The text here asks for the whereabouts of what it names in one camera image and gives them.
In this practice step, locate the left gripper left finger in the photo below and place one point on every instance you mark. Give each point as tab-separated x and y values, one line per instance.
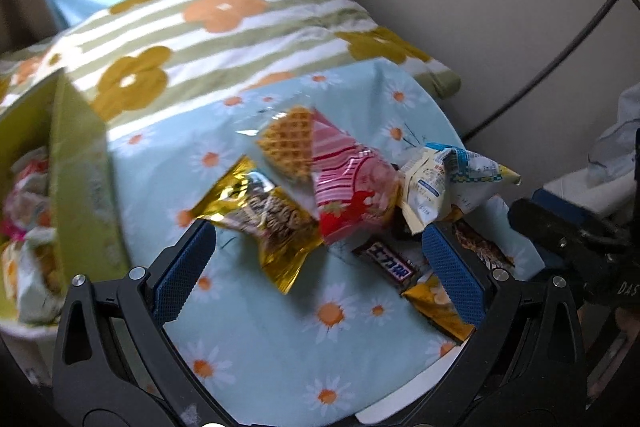
114	365

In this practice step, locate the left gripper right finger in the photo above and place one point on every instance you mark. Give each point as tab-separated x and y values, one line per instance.
523	364

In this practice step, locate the Oishi shrimp flake bag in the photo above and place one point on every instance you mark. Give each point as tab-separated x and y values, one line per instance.
31	276

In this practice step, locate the snickers bar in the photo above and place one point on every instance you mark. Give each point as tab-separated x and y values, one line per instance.
396	268

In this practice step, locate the pink snack packet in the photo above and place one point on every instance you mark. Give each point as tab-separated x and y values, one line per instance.
27	205

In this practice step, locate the white cheese snack bag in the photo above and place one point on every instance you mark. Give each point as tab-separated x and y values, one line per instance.
443	182

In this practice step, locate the red pink striped packet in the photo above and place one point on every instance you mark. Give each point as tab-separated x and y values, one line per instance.
355	187

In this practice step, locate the yellow snack packet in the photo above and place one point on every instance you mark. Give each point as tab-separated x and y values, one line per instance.
429	297

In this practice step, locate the yellow-green cardboard box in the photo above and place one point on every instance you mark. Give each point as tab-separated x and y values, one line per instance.
55	115

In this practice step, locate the blue daisy cloth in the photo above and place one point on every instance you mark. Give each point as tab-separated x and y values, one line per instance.
342	340

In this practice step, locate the gold foil snack packet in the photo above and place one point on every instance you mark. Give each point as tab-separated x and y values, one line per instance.
244	199

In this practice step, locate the wrapped waffle snack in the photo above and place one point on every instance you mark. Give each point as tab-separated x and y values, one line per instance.
284	138

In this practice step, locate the striped floral duvet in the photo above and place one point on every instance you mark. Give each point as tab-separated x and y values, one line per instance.
139	57

